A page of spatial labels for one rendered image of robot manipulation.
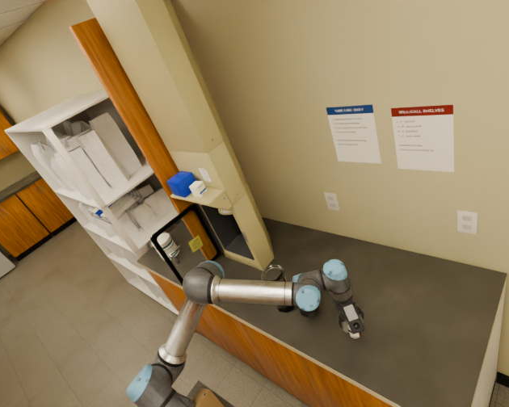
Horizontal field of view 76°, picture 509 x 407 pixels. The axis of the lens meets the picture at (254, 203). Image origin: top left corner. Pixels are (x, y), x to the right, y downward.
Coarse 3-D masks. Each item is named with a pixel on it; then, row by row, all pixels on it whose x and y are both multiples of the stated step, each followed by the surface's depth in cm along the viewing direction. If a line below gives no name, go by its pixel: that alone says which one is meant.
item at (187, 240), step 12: (192, 216) 180; (168, 228) 172; (180, 228) 177; (192, 228) 182; (168, 240) 173; (180, 240) 178; (192, 240) 183; (204, 240) 189; (168, 252) 174; (180, 252) 180; (192, 252) 185; (204, 252) 191; (216, 252) 197; (180, 264) 181; (192, 264) 187
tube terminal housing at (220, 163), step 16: (224, 128) 165; (224, 144) 149; (176, 160) 165; (192, 160) 155; (208, 160) 146; (224, 160) 150; (224, 176) 152; (240, 176) 163; (240, 192) 161; (224, 208) 165; (240, 208) 162; (256, 208) 185; (240, 224) 165; (256, 224) 173; (256, 240) 175; (240, 256) 190; (256, 256) 177; (272, 256) 187
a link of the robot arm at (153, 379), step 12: (144, 372) 116; (156, 372) 119; (168, 372) 123; (132, 384) 114; (144, 384) 113; (156, 384) 115; (168, 384) 118; (132, 396) 113; (144, 396) 112; (156, 396) 113
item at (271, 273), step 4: (268, 268) 151; (272, 268) 151; (276, 268) 151; (280, 268) 148; (264, 272) 149; (268, 272) 152; (272, 272) 153; (276, 272) 153; (280, 272) 151; (264, 276) 149; (268, 276) 152; (272, 276) 154; (276, 276) 154; (280, 276) 144; (264, 280) 145; (268, 280) 144; (272, 280) 144; (276, 280) 143; (280, 280) 145; (276, 304) 155
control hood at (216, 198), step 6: (210, 192) 156; (216, 192) 154; (222, 192) 152; (180, 198) 163; (186, 198) 160; (192, 198) 157; (198, 198) 155; (204, 198) 153; (210, 198) 151; (216, 198) 150; (222, 198) 153; (228, 198) 156; (204, 204) 149; (210, 204) 148; (216, 204) 150; (222, 204) 153; (228, 204) 156
